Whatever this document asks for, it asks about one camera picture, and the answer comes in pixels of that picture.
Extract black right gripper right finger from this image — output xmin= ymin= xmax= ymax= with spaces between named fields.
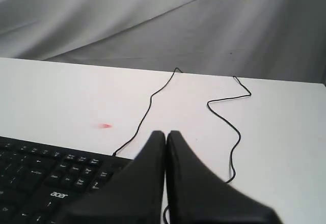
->
xmin=166 ymin=130 xmax=282 ymax=223

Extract white backdrop cloth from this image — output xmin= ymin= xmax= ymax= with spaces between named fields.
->
xmin=1 ymin=0 xmax=325 ymax=83

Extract black acer keyboard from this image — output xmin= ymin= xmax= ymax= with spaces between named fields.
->
xmin=1 ymin=137 xmax=130 ymax=223

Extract black cables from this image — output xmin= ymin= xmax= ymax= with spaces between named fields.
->
xmin=112 ymin=67 xmax=252 ymax=224

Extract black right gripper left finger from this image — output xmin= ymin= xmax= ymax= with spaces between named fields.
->
xmin=61 ymin=131 xmax=166 ymax=223

